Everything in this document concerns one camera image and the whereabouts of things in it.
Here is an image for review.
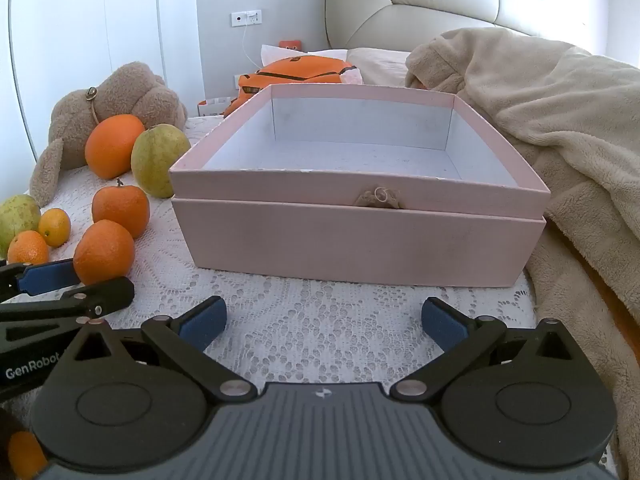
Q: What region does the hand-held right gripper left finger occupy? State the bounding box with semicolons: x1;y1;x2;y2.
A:
60;296;261;404

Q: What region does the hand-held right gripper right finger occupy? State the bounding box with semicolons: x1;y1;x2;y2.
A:
387;297;590;404

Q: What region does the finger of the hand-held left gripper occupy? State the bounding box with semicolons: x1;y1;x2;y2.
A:
0;276;137;357
0;259;81;298

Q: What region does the small orange mandarin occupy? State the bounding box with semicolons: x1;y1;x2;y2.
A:
7;230;51;266

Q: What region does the green pear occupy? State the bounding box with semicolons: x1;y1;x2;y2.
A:
131;123;192;199
0;194;42;260

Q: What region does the pink cardboard box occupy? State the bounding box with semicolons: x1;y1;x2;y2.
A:
169;84;552;288

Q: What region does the large orange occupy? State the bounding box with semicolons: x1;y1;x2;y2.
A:
84;114;147;181

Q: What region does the small yellowish mandarin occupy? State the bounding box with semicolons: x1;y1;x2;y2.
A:
38;208;72;248

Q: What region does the orange with stem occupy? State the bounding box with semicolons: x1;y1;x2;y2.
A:
91;178;151;240

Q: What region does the white lace tablecloth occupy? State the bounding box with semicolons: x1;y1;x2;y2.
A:
0;115;538;411

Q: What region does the brown plush bear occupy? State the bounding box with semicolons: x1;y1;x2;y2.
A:
29;61;188;208

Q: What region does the white and orange paper bag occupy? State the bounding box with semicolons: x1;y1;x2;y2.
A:
197;96;232;117

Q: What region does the white wardrobe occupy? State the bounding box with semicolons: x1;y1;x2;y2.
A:
0;0;201;196

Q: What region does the white box of orange fruit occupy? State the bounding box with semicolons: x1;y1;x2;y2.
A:
222;56;358;118

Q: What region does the white plastic bag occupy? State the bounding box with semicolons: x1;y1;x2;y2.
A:
260;44;348;68

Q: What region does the beige upholstered headboard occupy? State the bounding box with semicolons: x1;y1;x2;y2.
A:
325;0;608;56

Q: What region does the white charging cable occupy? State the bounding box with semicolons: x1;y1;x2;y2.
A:
240;24;261;68

